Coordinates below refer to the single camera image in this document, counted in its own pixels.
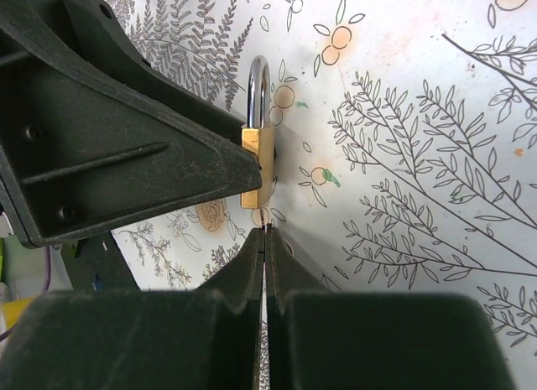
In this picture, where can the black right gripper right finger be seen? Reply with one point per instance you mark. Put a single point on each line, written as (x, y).
(319, 339)

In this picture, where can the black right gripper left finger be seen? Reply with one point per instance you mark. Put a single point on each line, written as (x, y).
(206, 338)

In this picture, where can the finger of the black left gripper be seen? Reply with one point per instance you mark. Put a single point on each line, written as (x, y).
(90, 28)
(82, 153)

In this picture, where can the small brass padlock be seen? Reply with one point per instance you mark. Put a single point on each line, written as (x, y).
(258, 137)

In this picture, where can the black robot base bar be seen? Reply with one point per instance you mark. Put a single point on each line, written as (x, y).
(96, 263)

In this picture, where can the floral table mat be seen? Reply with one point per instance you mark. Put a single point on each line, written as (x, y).
(406, 140)

